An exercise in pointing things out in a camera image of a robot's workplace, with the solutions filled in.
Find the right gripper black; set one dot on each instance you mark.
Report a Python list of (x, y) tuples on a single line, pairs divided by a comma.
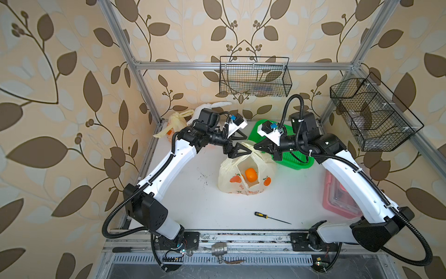
[(273, 149)]

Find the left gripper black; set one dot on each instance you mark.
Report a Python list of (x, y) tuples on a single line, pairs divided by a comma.
[(231, 152)]

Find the yellow plastic bag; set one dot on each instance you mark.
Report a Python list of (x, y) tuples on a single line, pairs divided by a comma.
[(231, 178), (176, 122)]

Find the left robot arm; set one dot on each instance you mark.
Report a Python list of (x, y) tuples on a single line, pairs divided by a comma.
[(143, 201)]

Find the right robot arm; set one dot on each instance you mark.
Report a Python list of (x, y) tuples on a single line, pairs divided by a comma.
[(381, 218)]

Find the orange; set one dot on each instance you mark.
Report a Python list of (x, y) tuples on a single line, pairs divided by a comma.
[(251, 175)]

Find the green plastic basket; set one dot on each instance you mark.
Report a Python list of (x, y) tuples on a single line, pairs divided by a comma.
[(294, 160)]

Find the yellow black screwdriver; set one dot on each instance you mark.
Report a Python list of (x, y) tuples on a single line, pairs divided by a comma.
[(258, 214)]

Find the pink plastic box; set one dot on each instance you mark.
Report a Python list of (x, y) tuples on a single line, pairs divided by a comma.
[(337, 200)]

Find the metal cylinder fitting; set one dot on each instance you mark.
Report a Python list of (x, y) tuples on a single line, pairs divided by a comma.
[(219, 249)]

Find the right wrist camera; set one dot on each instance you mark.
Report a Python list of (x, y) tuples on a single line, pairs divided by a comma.
[(271, 131)]

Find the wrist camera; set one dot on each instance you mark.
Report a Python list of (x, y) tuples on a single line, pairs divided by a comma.
[(271, 131), (235, 123)]

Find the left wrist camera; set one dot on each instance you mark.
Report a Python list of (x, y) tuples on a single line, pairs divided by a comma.
[(235, 123)]

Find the back wire basket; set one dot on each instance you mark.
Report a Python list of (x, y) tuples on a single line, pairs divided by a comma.
[(259, 76)]

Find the wire basket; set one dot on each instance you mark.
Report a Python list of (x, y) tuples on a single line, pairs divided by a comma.
[(380, 119), (259, 76)]

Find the right wire basket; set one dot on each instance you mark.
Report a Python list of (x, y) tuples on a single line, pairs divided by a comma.
[(380, 119)]

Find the black handled tool on rail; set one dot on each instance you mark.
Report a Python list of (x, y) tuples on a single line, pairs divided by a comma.
[(127, 249)]

